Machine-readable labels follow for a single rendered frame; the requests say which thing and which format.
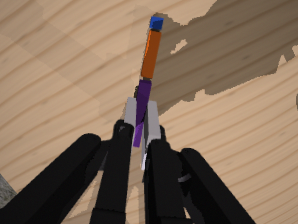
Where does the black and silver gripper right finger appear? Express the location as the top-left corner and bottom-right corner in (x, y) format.
(141, 100), (256, 224)

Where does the purple rod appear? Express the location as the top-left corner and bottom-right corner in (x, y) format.
(133, 79), (152, 148)

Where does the small blue block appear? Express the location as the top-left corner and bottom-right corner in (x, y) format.
(149, 16), (164, 30)

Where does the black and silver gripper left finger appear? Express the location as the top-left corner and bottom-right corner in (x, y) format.
(0, 97), (137, 224)

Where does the orange rod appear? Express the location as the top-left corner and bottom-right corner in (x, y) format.
(141, 30), (162, 78)

